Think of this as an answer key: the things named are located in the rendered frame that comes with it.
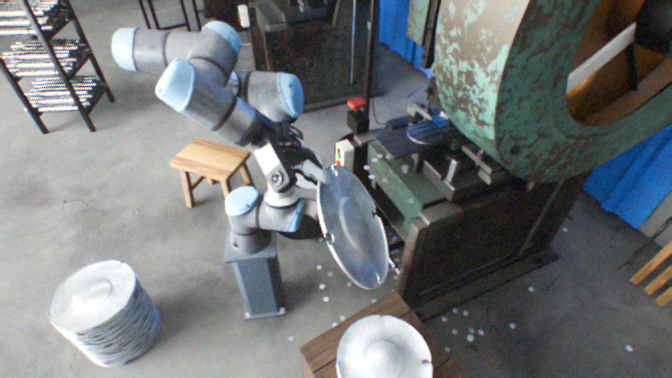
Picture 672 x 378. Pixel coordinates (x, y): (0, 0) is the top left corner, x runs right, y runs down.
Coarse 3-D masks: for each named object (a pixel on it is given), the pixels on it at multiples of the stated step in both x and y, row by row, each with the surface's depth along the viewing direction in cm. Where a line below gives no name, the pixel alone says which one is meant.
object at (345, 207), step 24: (336, 168) 87; (336, 192) 82; (360, 192) 93; (336, 216) 78; (360, 216) 87; (336, 240) 74; (360, 240) 82; (384, 240) 95; (360, 264) 79; (384, 264) 89
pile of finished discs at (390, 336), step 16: (368, 320) 125; (384, 320) 126; (400, 320) 125; (352, 336) 121; (368, 336) 121; (384, 336) 121; (400, 336) 121; (416, 336) 121; (352, 352) 118; (368, 352) 117; (384, 352) 117; (400, 352) 117; (416, 352) 118; (352, 368) 114; (368, 368) 114; (384, 368) 114; (400, 368) 114; (416, 368) 114
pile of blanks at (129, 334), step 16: (128, 304) 139; (144, 304) 150; (112, 320) 135; (128, 320) 142; (144, 320) 151; (160, 320) 165; (80, 336) 133; (96, 336) 136; (112, 336) 139; (128, 336) 145; (144, 336) 152; (96, 352) 142; (112, 352) 145; (128, 352) 150; (144, 352) 156
